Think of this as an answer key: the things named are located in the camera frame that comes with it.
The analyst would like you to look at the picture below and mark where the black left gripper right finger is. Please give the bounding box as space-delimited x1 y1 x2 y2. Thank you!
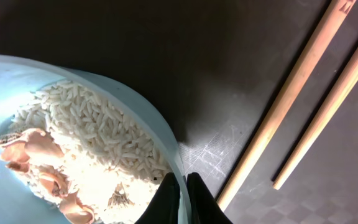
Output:
187 172 232 224

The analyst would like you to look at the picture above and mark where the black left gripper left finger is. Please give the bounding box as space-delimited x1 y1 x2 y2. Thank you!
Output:
135 173 180 224

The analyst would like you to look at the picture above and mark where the light blue food bowl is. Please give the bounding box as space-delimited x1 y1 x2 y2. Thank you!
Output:
0 55 192 223

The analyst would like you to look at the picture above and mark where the short wooden chopstick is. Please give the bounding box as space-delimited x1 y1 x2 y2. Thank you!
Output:
273 47 358 190

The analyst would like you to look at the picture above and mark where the long wooden chopstick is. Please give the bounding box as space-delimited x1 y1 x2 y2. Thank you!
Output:
217 0 356 211

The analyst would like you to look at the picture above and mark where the spilled rice pile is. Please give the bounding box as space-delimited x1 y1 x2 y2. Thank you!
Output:
0 80 171 223

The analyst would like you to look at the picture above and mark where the brown serving tray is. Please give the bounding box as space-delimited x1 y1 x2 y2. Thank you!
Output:
0 0 358 223

